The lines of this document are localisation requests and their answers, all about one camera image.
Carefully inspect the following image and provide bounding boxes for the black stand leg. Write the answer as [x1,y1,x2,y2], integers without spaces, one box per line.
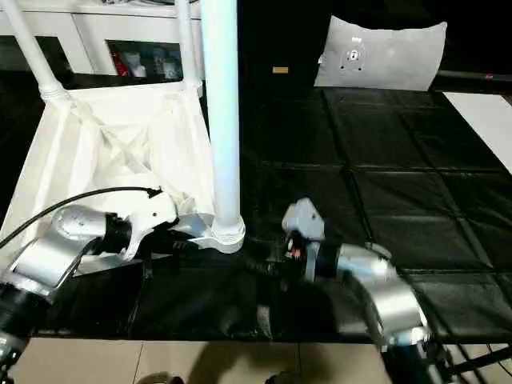
[443,344,512,378]

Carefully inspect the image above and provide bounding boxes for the flat white board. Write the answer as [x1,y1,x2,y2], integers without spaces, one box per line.
[443,90,512,175]

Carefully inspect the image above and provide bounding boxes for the black cabinet with gold label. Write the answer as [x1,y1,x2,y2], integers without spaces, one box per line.
[237,0,329,93]

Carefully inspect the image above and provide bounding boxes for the white cabinet with glass doors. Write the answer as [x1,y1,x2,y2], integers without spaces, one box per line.
[0,0,206,78]

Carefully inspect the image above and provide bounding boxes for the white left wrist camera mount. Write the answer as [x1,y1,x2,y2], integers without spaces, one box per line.
[118,189,180,263]

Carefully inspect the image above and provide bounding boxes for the black work mat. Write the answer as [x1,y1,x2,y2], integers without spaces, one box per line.
[0,68,512,346]

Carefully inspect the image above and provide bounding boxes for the white plastic table top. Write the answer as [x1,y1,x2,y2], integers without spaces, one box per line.
[0,78,247,278]

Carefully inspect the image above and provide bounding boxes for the white plastic table leg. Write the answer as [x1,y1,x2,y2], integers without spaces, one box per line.
[199,0,247,242]
[174,0,203,94]
[0,0,73,102]

